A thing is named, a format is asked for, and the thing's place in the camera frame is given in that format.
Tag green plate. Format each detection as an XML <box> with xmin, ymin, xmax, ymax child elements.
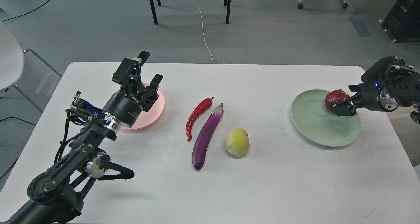
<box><xmin>291</xmin><ymin>89</ymin><xmax>362</xmax><ymax>147</ymax></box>

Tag red chili pepper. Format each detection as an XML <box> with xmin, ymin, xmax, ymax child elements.
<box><xmin>185</xmin><ymin>97</ymin><xmax>215</xmax><ymax>141</ymax></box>

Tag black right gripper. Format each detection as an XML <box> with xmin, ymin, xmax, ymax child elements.
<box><xmin>332</xmin><ymin>83</ymin><xmax>399</xmax><ymax>117</ymax></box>

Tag pink plate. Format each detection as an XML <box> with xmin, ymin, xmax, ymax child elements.
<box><xmin>115</xmin><ymin>83</ymin><xmax>165</xmax><ymax>130</ymax></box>

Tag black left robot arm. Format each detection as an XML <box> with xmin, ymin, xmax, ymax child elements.
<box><xmin>6</xmin><ymin>51</ymin><xmax>163</xmax><ymax>224</ymax></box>

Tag black table legs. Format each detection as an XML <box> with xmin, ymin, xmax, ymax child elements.
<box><xmin>146</xmin><ymin>0</ymin><xmax>232</xmax><ymax>25</ymax></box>

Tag yellow green mango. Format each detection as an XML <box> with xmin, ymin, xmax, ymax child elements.
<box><xmin>225</xmin><ymin>128</ymin><xmax>250</xmax><ymax>156</ymax></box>

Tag black equipment case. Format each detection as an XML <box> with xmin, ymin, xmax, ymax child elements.
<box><xmin>380</xmin><ymin>0</ymin><xmax>420</xmax><ymax>43</ymax></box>

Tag white chair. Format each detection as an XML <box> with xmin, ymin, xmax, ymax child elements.
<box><xmin>0</xmin><ymin>23</ymin><xmax>62</xmax><ymax>113</ymax></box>

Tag red pomegranate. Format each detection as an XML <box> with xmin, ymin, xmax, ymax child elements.
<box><xmin>324</xmin><ymin>89</ymin><xmax>350</xmax><ymax>113</ymax></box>

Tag white cable on floor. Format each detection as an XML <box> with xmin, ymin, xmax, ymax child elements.
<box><xmin>192</xmin><ymin>0</ymin><xmax>225</xmax><ymax>64</ymax></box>

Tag purple eggplant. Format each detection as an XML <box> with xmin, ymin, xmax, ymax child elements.
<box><xmin>192</xmin><ymin>103</ymin><xmax>224</xmax><ymax>170</ymax></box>

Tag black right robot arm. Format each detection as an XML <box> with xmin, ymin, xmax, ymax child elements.
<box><xmin>329</xmin><ymin>56</ymin><xmax>420</xmax><ymax>123</ymax></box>

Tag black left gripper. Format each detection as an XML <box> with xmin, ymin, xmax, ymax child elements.
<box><xmin>103</xmin><ymin>51</ymin><xmax>163</xmax><ymax>128</ymax></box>

